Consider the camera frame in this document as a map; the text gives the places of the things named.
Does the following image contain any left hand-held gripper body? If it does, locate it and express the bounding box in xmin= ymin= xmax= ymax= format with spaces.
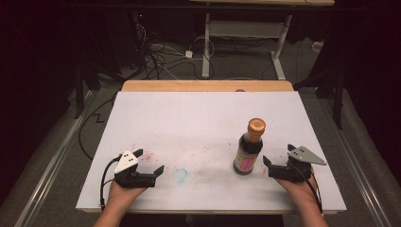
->
xmin=113 ymin=149 xmax=157 ymax=189

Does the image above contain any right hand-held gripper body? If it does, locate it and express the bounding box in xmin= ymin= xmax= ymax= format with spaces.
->
xmin=267 ymin=146 xmax=328 ymax=183

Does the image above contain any person's left hand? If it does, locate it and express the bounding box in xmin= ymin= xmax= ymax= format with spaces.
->
xmin=107 ymin=180 xmax=148 ymax=210

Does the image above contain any person's right hand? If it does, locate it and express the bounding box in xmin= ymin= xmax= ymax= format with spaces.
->
xmin=273 ymin=167 xmax=319 ymax=210

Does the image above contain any dark sauce bottle copper cap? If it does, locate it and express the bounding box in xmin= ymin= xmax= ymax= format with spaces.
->
xmin=233 ymin=117 xmax=267 ymax=176

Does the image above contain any white table cover board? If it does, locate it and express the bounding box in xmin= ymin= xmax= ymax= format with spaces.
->
xmin=76 ymin=91 xmax=347 ymax=213

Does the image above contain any black stand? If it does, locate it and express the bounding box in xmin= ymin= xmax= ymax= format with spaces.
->
xmin=73 ymin=61 xmax=102 ymax=120
xmin=292 ymin=67 xmax=346 ymax=131

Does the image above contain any wooden table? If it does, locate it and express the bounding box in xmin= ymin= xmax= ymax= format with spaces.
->
xmin=82 ymin=79 xmax=339 ymax=216

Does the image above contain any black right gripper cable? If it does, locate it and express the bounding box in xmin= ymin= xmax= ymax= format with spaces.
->
xmin=291 ymin=164 xmax=324 ymax=216

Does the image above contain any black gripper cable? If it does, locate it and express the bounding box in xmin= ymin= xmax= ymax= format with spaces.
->
xmin=99 ymin=153 xmax=123 ymax=212
xmin=291 ymin=164 xmax=324 ymax=216

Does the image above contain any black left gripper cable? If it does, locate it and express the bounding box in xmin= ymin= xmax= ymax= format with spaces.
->
xmin=99 ymin=153 xmax=123 ymax=212

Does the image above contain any black floor cable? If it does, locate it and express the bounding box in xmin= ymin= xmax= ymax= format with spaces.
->
xmin=78 ymin=90 xmax=120 ymax=162

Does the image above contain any metal floor rail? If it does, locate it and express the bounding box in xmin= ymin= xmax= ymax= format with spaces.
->
xmin=13 ymin=90 xmax=96 ymax=227
xmin=315 ymin=91 xmax=393 ymax=227

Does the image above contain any tangle of floor cables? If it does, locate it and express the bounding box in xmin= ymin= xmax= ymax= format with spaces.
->
xmin=131 ymin=12 xmax=216 ymax=81

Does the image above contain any white metal desk frame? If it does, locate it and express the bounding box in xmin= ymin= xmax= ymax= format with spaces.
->
xmin=200 ymin=11 xmax=293 ymax=80

